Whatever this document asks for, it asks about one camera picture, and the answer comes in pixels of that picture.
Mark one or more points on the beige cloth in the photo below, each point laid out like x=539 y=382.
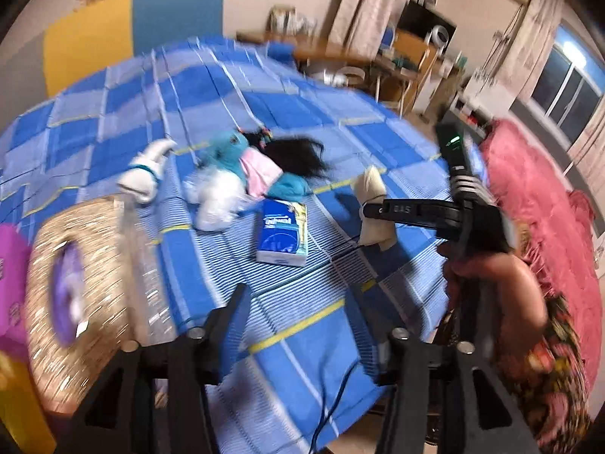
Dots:
x=370 y=192

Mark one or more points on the person's right hand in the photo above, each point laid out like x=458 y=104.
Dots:
x=522 y=312

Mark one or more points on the window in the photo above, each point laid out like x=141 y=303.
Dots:
x=569 y=89

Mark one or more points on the ornate silver tissue box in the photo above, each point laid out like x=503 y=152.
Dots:
x=93 y=282

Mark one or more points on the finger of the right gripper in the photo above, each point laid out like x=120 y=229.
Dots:
x=452 y=149
x=421 y=212

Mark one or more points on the purple cardboard box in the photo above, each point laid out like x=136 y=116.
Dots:
x=15 y=254

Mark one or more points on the blue plaid bed cover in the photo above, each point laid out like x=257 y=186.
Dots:
x=297 y=383

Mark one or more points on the pink blanket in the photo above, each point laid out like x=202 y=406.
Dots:
x=560 y=248

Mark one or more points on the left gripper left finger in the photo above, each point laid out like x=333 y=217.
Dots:
x=224 y=331

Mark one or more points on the white sock blue stripe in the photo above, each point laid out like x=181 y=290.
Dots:
x=145 y=171

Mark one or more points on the blue tissue pack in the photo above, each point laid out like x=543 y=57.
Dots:
x=283 y=238

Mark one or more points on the colour-block headboard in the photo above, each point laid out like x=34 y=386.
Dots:
x=105 y=33

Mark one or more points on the black hair wig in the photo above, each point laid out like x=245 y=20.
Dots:
x=299 y=155

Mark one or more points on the wooden desk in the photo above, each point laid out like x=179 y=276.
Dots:
x=404 y=75

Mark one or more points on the blue plush toy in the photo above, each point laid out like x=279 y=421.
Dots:
x=245 y=165

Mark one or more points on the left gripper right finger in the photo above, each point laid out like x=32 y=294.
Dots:
x=380 y=355

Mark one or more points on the patterned curtain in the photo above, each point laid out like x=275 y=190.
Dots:
x=359 y=25

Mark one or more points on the white plastic-wrapped bundle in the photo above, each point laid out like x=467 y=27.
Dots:
x=219 y=196

